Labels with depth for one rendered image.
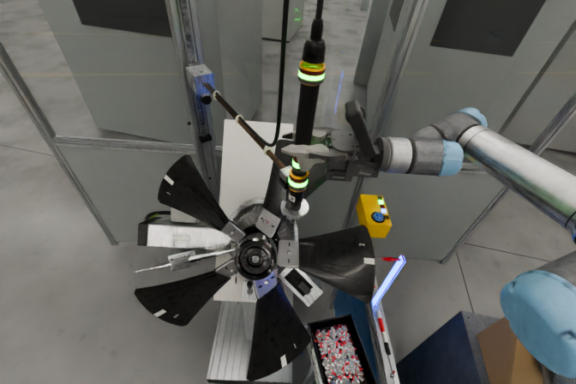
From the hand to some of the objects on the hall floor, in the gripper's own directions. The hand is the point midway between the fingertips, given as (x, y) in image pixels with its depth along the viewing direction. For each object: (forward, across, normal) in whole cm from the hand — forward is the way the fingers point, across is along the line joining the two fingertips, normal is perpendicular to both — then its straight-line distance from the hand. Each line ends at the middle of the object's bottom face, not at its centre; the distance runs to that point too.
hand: (288, 140), depth 55 cm
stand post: (+11, +10, -160) cm, 161 cm away
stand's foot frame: (+11, +20, -160) cm, 161 cm away
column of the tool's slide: (+39, +59, -160) cm, 175 cm away
